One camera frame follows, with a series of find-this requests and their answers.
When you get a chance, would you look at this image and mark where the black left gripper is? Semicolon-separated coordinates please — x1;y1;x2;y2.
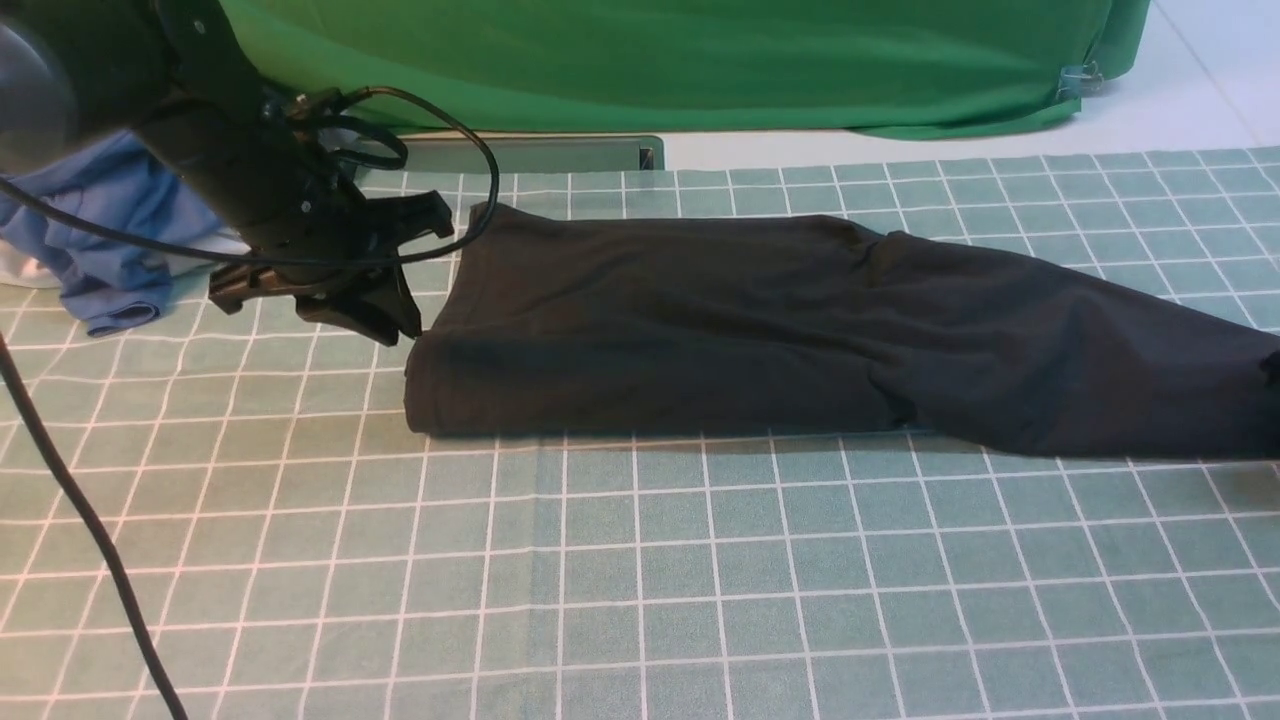
140;95;454;347

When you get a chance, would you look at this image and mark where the dark gray long-sleeved shirt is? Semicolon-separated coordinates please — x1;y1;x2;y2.
403;204;1279;460

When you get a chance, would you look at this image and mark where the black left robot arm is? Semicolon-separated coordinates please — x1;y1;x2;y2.
3;1;453;346

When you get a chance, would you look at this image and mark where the blue crumpled shirt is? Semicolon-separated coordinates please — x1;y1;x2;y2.
1;132;233;337

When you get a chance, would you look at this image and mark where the green grid tablecloth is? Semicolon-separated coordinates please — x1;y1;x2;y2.
1;147;1279;719

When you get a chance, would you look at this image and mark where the gray metal table slot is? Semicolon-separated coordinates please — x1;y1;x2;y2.
404;135;666;174

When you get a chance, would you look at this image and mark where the green backdrop cloth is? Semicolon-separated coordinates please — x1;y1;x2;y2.
223;1;1149;141

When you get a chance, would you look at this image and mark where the metal binder clip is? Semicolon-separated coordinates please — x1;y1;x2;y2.
1053;61;1106;102

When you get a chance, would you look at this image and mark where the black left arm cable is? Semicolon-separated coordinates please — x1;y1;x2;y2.
0;85;500;720

